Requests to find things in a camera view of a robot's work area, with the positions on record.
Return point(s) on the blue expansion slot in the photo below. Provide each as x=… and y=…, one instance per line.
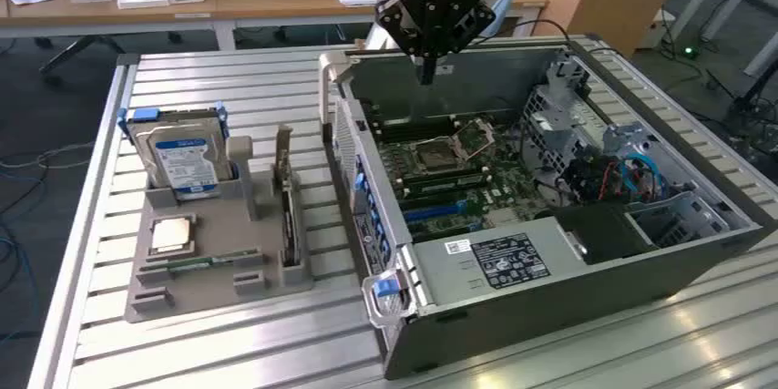
x=434, y=213

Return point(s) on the flat white box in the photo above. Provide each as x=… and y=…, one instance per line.
x=144, y=2

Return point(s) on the green graphics card black heatsink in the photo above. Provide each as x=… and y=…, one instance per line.
x=292, y=225

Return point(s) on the grey parts rack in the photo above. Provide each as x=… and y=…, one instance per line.
x=237, y=243

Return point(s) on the green RAM stick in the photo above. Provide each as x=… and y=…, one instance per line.
x=196, y=262

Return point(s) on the grey open PC case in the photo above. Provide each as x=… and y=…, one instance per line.
x=548, y=316

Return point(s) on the white table frame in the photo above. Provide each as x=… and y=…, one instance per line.
x=712, y=27

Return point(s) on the black RAM stick white label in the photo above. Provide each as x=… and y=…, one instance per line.
x=441, y=186

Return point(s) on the green motherboard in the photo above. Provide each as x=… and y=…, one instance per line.
x=511, y=179

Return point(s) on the silver CPU chip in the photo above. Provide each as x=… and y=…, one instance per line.
x=170, y=236

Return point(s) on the wooden desk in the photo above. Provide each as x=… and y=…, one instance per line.
x=91, y=11

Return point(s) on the CPU socket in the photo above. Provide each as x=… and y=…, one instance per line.
x=434, y=159

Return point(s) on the black expansion slot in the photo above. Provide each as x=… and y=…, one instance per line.
x=432, y=200

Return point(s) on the grey power supply unit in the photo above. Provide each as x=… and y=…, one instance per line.
x=450, y=279

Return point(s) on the metal socket cover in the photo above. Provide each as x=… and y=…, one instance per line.
x=477, y=140

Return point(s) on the black chair base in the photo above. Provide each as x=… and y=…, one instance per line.
x=79, y=53

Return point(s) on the metal disk bay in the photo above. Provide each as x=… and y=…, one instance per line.
x=700, y=220

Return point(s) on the hard disk in blue caddy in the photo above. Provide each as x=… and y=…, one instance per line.
x=182, y=166

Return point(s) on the silver metal bracket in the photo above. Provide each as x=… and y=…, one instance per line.
x=629, y=134

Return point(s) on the white socket box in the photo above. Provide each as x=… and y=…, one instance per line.
x=660, y=29

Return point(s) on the black device green light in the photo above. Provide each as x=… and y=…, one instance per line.
x=689, y=51

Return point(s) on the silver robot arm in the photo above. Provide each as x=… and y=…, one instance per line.
x=382, y=36

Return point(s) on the perforated metal drive cage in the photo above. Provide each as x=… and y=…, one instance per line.
x=548, y=134

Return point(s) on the blue case latch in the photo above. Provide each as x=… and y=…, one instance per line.
x=386, y=289

